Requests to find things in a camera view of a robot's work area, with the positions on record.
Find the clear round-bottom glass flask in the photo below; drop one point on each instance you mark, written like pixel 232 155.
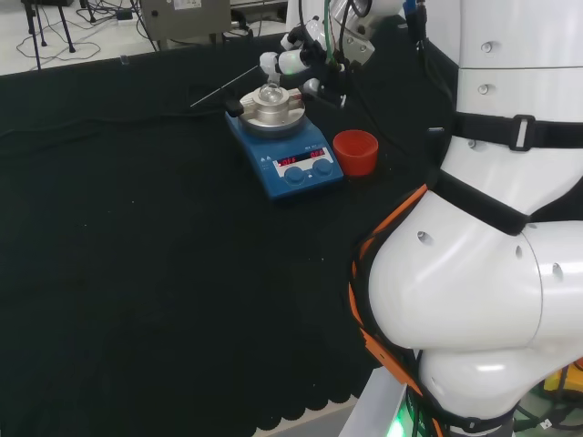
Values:
pixel 270 93

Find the grey metal cabinet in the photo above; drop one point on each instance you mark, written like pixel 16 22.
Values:
pixel 187 20

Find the grey tape piece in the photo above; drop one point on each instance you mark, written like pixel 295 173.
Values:
pixel 123 60

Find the red ribbed plastic cup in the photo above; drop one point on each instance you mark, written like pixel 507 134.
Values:
pixel 355 155

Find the thin metal probe rod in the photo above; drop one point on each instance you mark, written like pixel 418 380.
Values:
pixel 223 86

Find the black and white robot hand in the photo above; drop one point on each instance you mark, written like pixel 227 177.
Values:
pixel 291 61

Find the black bench cloth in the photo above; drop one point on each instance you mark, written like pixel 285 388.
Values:
pixel 136 273

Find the heater with blue base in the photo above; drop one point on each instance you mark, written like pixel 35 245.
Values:
pixel 268 161

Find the black tripod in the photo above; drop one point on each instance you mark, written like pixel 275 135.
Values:
pixel 64 27

